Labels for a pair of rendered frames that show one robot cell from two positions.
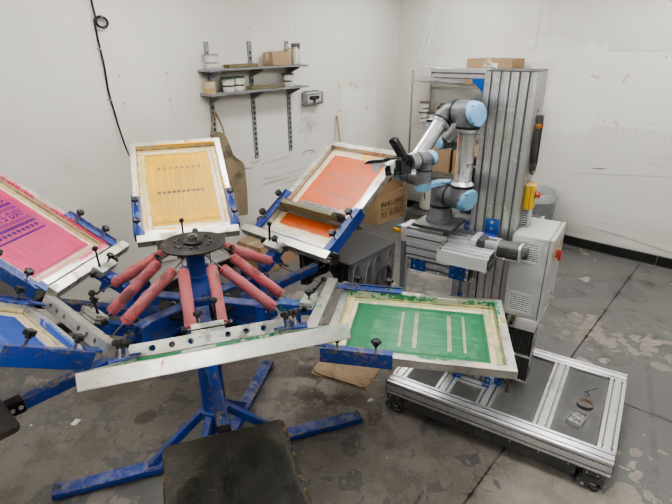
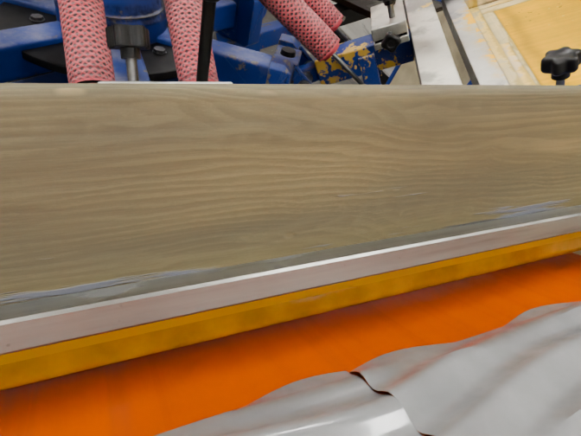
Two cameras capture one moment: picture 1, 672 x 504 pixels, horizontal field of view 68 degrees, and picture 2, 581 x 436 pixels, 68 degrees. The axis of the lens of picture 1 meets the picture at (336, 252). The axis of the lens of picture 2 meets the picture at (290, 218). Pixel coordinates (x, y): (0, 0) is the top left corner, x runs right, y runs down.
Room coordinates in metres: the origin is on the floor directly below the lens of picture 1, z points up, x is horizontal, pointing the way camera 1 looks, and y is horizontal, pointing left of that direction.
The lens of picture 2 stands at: (2.75, 0.02, 1.38)
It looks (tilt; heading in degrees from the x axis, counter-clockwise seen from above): 43 degrees down; 105
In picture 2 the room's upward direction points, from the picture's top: 17 degrees clockwise
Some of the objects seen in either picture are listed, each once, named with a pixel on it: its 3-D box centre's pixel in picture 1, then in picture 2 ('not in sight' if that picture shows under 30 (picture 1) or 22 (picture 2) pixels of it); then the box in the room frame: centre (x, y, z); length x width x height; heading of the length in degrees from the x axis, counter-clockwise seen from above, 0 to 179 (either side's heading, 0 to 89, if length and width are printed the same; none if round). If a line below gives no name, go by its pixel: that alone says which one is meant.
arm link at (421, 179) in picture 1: (421, 179); not in sight; (2.31, -0.41, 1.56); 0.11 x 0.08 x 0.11; 33
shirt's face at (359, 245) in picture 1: (346, 244); not in sight; (2.97, -0.07, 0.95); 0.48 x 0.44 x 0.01; 139
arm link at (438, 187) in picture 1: (442, 191); not in sight; (2.54, -0.57, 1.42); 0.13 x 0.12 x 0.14; 33
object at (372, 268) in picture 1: (368, 274); not in sight; (2.85, -0.21, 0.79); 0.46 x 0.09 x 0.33; 139
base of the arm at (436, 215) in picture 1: (440, 212); not in sight; (2.55, -0.57, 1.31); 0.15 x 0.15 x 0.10
